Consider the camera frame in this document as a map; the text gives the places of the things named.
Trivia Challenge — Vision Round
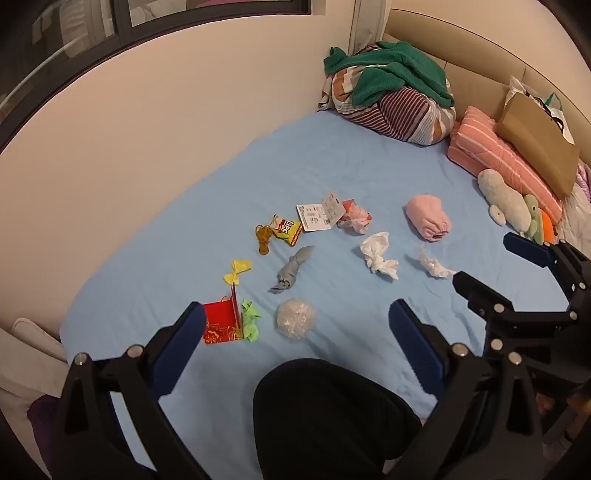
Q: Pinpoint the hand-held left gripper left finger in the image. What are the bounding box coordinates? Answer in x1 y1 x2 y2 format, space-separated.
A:
54 301 213 480

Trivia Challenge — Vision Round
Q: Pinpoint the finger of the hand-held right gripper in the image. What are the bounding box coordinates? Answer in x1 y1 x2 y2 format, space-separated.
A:
452 271 581 348
503 232 591 301

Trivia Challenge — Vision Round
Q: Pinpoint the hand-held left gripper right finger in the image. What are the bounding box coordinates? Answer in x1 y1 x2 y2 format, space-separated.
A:
388 299 546 480

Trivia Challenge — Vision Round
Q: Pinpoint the red paper box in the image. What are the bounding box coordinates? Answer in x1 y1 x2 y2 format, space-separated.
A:
202 284 245 345

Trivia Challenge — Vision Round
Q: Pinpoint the knotted white tissue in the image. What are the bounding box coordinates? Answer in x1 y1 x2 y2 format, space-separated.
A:
418 247 457 280
360 231 400 280

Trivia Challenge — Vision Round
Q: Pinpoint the green wrapper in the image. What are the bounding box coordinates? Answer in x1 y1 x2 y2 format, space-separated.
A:
241 299 262 343

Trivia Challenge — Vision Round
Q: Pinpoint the yellow wrapper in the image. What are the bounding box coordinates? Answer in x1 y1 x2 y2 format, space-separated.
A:
224 260 253 286

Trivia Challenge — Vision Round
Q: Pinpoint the pink cloth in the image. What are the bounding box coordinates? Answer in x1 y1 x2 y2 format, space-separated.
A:
405 195 451 243

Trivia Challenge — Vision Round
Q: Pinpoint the clear plastic wrap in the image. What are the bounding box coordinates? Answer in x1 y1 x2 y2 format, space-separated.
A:
276 298 316 341

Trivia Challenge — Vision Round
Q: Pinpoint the grey sock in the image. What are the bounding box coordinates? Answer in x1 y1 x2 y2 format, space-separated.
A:
270 246 315 292

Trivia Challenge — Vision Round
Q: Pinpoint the brown candy wrapper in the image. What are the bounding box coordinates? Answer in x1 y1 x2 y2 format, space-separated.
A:
255 224 275 256

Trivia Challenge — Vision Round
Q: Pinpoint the pink white wrapper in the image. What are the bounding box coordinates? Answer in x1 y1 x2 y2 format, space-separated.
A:
336 198 372 234

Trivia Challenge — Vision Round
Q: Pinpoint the yellow snack packet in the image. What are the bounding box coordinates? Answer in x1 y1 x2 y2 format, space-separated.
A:
269 213 303 245

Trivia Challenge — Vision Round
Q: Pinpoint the small white paper tag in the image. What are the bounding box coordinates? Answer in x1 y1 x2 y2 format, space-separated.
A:
321 191 346 227

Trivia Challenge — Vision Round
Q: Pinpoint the large white paper tag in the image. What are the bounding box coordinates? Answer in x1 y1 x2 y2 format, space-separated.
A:
296 203 333 233

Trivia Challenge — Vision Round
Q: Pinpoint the green turtle plush toy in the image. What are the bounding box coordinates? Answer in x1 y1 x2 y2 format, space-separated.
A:
524 195 557 245

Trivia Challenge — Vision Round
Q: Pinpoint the white plush toy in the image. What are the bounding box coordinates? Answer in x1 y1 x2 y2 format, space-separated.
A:
477 169 533 233

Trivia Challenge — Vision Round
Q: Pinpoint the lilac jacket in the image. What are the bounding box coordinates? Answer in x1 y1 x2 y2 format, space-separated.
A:
575 164 591 204

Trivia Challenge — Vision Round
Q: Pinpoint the brown paper bag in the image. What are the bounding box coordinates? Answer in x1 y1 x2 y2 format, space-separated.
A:
496 92 580 200

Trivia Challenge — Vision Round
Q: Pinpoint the pink striped pillow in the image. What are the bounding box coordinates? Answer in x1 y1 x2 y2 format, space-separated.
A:
447 106 564 227

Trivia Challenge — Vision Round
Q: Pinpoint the person's black trouser leg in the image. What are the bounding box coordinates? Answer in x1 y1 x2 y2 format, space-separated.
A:
253 359 423 480

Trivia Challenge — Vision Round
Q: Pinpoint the white cushion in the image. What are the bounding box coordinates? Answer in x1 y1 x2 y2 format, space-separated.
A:
0 318 70 411

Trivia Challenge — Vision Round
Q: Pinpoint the white plastic bag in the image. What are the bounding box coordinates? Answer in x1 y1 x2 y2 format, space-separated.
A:
505 75 575 144

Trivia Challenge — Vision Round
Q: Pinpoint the purple cloth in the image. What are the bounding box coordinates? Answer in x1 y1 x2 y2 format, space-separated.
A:
27 394 65 476

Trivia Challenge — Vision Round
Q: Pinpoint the striped blanket bundle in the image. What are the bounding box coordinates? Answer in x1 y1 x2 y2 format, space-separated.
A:
318 45 458 146

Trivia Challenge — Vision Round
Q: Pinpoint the blue bed sheet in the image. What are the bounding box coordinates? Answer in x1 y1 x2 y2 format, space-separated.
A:
59 111 573 480

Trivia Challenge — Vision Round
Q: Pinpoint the beige headboard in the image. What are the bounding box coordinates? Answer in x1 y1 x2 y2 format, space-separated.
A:
383 8 591 153

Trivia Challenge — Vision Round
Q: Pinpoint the green towel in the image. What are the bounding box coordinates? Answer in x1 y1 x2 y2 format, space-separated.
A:
323 41 455 109

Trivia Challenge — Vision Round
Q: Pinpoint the grey curtain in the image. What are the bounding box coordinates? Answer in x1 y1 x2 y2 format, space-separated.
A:
347 0 389 58

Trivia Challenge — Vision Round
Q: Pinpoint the dark framed window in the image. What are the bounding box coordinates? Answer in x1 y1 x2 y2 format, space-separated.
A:
0 0 312 153

